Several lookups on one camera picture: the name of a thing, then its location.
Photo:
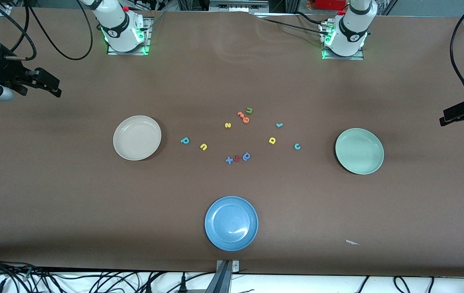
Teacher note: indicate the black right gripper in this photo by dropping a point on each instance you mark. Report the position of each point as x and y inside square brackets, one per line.
[6, 72]

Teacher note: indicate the teal foam letter p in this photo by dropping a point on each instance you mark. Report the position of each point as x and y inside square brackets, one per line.
[184, 141]

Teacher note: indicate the yellow foam letter n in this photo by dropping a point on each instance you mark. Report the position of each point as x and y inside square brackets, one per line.
[204, 145]

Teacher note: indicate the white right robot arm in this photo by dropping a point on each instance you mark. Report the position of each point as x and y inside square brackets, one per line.
[118, 28]

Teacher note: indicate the beige brown plate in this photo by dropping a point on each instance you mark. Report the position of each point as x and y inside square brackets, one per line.
[136, 138]

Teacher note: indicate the pale green plate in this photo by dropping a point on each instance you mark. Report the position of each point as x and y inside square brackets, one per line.
[358, 152]

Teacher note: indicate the brown paper table cover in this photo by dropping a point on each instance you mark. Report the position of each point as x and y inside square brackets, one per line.
[53, 203]

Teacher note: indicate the small white paper scrap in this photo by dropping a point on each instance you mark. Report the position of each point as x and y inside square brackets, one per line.
[351, 242]

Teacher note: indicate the red box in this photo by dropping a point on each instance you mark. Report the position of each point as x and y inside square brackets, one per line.
[329, 4]

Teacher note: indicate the blue foam letter x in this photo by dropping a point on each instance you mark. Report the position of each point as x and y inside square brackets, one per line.
[229, 160]

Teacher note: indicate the grey metal box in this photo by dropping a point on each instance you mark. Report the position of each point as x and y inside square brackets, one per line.
[238, 6]

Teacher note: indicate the blue foam letter a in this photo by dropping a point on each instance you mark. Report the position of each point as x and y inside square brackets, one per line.
[244, 158]

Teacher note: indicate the blue plate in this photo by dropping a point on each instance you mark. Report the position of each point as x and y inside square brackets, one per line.
[232, 224]

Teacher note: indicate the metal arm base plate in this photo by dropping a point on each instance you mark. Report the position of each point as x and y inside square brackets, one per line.
[342, 57]
[147, 36]

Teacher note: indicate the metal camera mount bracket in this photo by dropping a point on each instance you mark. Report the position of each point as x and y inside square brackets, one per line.
[226, 276]

